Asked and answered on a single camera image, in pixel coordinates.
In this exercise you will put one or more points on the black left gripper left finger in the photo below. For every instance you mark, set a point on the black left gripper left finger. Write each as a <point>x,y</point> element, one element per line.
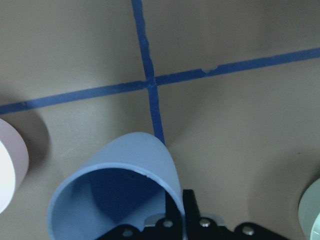
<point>172,214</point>

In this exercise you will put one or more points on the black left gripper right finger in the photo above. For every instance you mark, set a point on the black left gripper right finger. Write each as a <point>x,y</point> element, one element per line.
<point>191,209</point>

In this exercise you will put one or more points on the blue cup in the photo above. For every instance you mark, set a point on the blue cup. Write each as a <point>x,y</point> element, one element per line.
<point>126,182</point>

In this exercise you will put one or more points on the mint green bowl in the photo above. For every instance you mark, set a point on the mint green bowl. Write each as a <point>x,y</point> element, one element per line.
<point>309,211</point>

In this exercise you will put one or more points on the pink bowl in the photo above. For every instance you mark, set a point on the pink bowl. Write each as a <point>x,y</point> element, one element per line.
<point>14,162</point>

